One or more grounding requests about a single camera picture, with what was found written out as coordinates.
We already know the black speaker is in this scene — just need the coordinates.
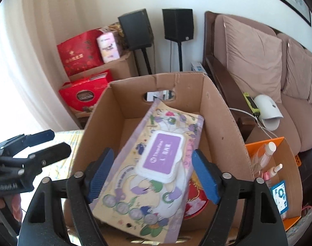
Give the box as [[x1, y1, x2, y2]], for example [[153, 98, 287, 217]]
[[162, 8, 194, 42], [117, 8, 154, 51]]

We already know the red chocolate collection bag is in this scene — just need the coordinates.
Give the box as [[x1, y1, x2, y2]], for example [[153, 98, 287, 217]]
[[58, 69, 112, 113]]

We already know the white sheer curtain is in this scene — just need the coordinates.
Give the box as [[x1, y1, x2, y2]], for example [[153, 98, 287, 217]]
[[0, 0, 77, 134]]

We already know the pink tissue pack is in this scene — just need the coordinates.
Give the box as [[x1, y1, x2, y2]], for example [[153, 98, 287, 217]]
[[96, 31, 121, 64]]

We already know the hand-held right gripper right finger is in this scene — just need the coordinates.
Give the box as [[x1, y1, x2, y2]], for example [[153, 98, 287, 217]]
[[192, 149, 290, 246]]

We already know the purple wet wipes pack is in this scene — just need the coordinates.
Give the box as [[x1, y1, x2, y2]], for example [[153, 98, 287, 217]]
[[89, 99, 205, 244]]

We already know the white plastic device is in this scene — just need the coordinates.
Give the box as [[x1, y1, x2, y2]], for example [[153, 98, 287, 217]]
[[253, 94, 285, 131]]

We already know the clear bottle white cap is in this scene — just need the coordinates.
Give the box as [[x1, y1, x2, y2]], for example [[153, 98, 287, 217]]
[[258, 142, 277, 171]]

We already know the closed brown cardboard box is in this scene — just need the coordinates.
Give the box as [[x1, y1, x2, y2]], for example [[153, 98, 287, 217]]
[[68, 50, 139, 82]]

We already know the orange cardboard box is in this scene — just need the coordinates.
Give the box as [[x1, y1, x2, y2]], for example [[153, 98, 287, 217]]
[[244, 137, 304, 232]]

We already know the brown wooden sofa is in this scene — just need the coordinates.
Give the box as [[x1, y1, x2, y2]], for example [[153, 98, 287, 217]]
[[204, 11, 312, 175]]

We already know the framed ink wall painting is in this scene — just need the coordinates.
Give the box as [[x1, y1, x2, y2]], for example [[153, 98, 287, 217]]
[[242, 0, 312, 27]]

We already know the red gift bag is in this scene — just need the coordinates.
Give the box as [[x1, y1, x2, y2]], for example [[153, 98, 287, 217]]
[[57, 29, 104, 77]]

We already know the black speaker stand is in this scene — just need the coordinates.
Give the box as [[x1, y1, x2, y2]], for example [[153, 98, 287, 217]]
[[175, 40, 183, 72], [134, 47, 152, 76]]

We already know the gold wrapped gift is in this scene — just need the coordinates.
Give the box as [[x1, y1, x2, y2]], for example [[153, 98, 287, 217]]
[[103, 23, 126, 49]]

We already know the large cardboard box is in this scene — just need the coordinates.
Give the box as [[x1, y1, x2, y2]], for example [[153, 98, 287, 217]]
[[64, 72, 256, 246]]

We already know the person's left hand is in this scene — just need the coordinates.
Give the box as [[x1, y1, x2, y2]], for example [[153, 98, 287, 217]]
[[0, 193, 22, 222]]

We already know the large brown sofa cushion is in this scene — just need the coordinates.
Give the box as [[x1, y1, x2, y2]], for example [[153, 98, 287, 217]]
[[221, 15, 283, 104]]

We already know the yellow checked tablecloth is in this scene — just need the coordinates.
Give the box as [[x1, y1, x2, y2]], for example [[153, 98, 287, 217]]
[[42, 130, 85, 182]]

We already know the blue and white card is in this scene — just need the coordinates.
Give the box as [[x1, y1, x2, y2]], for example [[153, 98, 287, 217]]
[[270, 181, 290, 215]]

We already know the small white box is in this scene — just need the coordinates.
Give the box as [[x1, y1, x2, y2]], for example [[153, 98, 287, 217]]
[[191, 61, 207, 73]]

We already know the round red tin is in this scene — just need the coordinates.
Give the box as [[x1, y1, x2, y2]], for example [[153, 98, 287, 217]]
[[183, 173, 210, 220]]

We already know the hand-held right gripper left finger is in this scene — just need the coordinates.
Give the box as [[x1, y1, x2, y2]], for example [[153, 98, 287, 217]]
[[17, 147, 115, 246]]

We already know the small white spray bottle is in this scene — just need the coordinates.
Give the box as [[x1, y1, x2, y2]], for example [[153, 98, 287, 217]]
[[267, 163, 284, 182]]

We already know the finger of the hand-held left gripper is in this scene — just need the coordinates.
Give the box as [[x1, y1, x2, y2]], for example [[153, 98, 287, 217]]
[[0, 130, 55, 157], [0, 142, 72, 182]]

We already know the yellow green power strip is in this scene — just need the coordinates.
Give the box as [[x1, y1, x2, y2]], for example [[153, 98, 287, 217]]
[[242, 92, 261, 116]]

